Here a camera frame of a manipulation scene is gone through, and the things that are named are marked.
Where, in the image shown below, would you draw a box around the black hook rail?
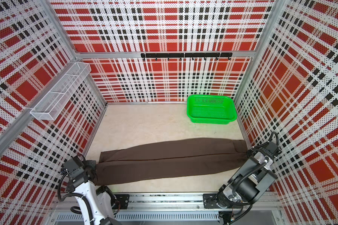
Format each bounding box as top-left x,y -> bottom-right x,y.
140,52 -> 233,60

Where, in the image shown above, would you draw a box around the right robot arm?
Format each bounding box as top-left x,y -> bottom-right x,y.
203,142 -> 281,209

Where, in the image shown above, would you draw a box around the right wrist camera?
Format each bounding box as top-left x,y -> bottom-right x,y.
264,142 -> 282,157

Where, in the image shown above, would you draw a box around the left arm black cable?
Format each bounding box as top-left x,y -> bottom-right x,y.
57,171 -> 95,225

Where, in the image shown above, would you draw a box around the brown trousers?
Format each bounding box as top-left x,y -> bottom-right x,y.
94,138 -> 248,186

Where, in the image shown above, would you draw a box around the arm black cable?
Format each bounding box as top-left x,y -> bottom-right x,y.
228,131 -> 279,225
57,171 -> 95,225

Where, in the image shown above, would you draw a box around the white wire mesh shelf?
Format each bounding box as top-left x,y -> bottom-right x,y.
30,62 -> 91,121

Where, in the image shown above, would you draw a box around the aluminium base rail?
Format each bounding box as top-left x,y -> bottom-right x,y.
49,192 -> 282,225

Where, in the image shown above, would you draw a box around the green plastic basket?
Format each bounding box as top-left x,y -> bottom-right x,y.
187,95 -> 237,125

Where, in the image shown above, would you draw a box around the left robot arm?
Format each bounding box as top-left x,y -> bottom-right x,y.
63,157 -> 121,225

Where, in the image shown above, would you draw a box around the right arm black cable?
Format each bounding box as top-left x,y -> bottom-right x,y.
228,131 -> 279,225

